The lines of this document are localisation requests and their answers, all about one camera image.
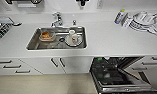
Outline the stainless steel dishwasher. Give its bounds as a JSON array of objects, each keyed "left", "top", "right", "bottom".
[{"left": 89, "top": 56, "right": 157, "bottom": 94}]

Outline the white plate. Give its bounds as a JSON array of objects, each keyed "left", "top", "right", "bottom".
[{"left": 64, "top": 34, "right": 84, "bottom": 47}]

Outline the white mug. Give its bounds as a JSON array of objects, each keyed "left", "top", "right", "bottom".
[{"left": 67, "top": 29, "right": 78, "bottom": 44}]

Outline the white sink base cabinet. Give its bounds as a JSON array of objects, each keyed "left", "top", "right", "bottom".
[{"left": 18, "top": 56, "right": 95, "bottom": 75}]

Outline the sink drain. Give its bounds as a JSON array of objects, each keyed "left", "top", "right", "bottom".
[{"left": 58, "top": 37, "right": 66, "bottom": 43}]

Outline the chrome sink pump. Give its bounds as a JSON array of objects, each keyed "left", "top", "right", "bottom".
[{"left": 71, "top": 19, "right": 77, "bottom": 27}]

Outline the orange food container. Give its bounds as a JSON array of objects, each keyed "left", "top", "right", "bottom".
[{"left": 38, "top": 29, "right": 57, "bottom": 43}]

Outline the chrome faucet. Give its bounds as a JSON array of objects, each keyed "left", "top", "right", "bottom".
[{"left": 50, "top": 11, "right": 64, "bottom": 28}]

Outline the stainless steel sink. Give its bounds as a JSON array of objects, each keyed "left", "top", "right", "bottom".
[{"left": 25, "top": 26, "right": 89, "bottom": 52}]

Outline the dish soap bottle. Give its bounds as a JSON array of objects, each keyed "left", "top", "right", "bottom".
[{"left": 114, "top": 8, "right": 126, "bottom": 25}]

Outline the small white bottle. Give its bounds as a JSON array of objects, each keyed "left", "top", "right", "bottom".
[{"left": 122, "top": 13, "right": 132, "bottom": 28}]

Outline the stack of white plates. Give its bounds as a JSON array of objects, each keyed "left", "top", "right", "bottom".
[{"left": 128, "top": 10, "right": 157, "bottom": 32}]

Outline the white drawer stack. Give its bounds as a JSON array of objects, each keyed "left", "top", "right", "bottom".
[
  {"left": 126, "top": 55, "right": 157, "bottom": 88},
  {"left": 0, "top": 56, "right": 42, "bottom": 77}
]

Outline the white cup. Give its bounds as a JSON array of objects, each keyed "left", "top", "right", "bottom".
[{"left": 134, "top": 11, "right": 148, "bottom": 22}]

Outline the dish drying rack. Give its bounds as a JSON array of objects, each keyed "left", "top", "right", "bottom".
[{"left": 0, "top": 18, "right": 24, "bottom": 43}]

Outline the white wall outlet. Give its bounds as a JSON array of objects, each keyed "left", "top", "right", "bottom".
[{"left": 96, "top": 0, "right": 104, "bottom": 9}]

